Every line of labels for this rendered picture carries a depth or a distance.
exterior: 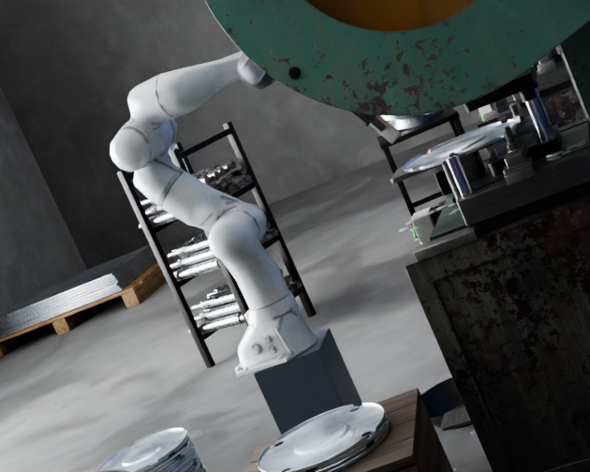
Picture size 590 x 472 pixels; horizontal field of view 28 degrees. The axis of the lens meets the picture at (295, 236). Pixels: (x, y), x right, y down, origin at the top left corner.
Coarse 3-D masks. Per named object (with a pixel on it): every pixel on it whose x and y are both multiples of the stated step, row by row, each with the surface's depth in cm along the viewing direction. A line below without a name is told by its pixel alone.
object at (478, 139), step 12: (516, 120) 273; (468, 132) 285; (480, 132) 280; (492, 132) 272; (444, 144) 286; (456, 144) 273; (468, 144) 266; (480, 144) 257; (420, 156) 283; (432, 156) 275; (444, 156) 267; (408, 168) 274; (420, 168) 263
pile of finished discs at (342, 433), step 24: (336, 408) 260; (360, 408) 255; (288, 432) 259; (312, 432) 251; (336, 432) 245; (360, 432) 241; (384, 432) 240; (264, 456) 251; (288, 456) 245; (312, 456) 239; (336, 456) 232; (360, 456) 234
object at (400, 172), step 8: (464, 160) 267; (472, 160) 267; (480, 160) 272; (400, 168) 281; (432, 168) 267; (448, 168) 268; (472, 168) 267; (480, 168) 268; (392, 176) 273; (400, 176) 269; (408, 176) 269; (448, 176) 269; (472, 176) 268; (480, 176) 267; (456, 184) 269; (456, 192) 270; (456, 200) 271
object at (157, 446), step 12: (168, 432) 353; (180, 432) 347; (144, 444) 351; (156, 444) 343; (168, 444) 341; (180, 444) 334; (120, 456) 350; (132, 456) 342; (144, 456) 337; (156, 456) 334; (108, 468) 343; (120, 468) 337; (132, 468) 332; (144, 468) 328
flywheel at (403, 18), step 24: (312, 0) 231; (336, 0) 230; (360, 0) 229; (384, 0) 228; (408, 0) 227; (432, 0) 226; (456, 0) 225; (360, 24) 230; (384, 24) 229; (408, 24) 228
